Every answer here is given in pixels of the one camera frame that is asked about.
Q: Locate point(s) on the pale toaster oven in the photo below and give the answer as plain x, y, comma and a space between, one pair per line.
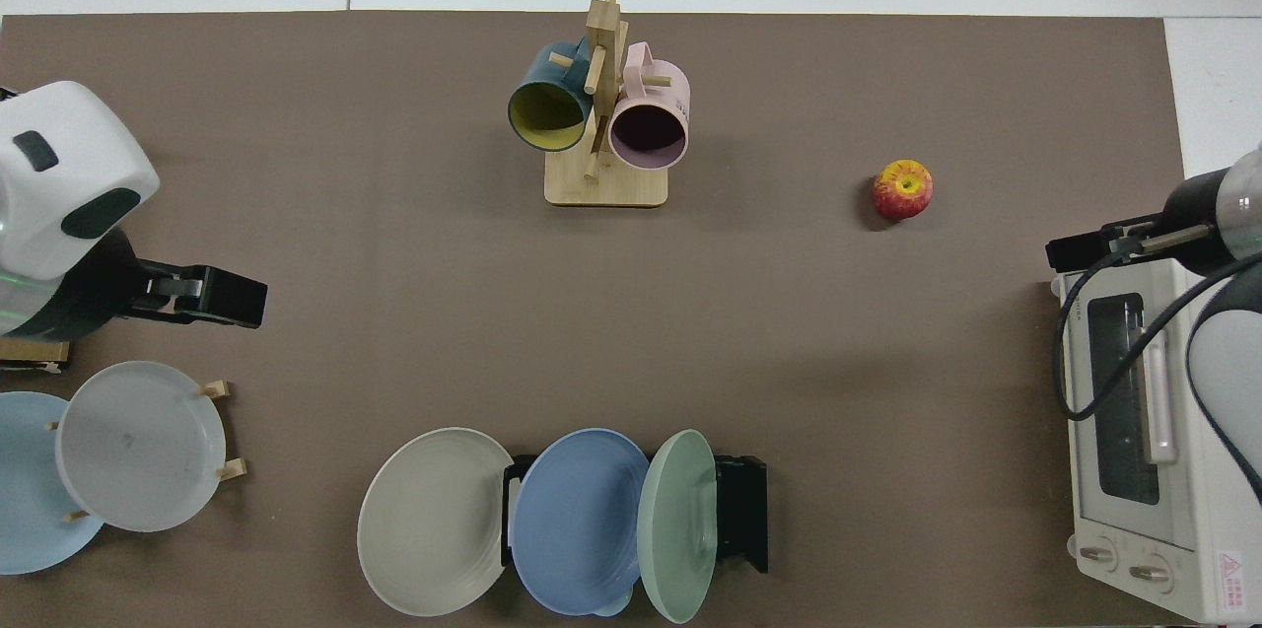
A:
1193, 529

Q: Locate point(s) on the pink cup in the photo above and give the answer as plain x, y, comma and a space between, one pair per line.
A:
648, 135

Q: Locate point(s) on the green plate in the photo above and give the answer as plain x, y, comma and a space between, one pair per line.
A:
675, 529

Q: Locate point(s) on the black dish rack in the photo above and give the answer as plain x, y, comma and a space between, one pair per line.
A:
741, 515

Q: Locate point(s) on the wooden plate rack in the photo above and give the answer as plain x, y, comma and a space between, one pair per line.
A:
237, 469

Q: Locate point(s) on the light blue plate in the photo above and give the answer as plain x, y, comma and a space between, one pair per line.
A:
30, 500

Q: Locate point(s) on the grey plate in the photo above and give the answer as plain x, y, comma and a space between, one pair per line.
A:
138, 446

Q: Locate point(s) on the small blue round thing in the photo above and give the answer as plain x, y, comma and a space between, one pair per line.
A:
616, 606

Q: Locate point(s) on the beige plate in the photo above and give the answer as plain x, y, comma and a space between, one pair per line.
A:
434, 522

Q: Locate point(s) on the red yellow apple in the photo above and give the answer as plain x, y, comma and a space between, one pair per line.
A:
902, 191

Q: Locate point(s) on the wooden cup stand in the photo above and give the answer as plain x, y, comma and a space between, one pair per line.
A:
606, 186

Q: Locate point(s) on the brown table cloth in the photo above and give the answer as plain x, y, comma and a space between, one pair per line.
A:
394, 263

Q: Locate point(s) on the teal cup yellow inside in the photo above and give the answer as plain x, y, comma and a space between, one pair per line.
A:
542, 120

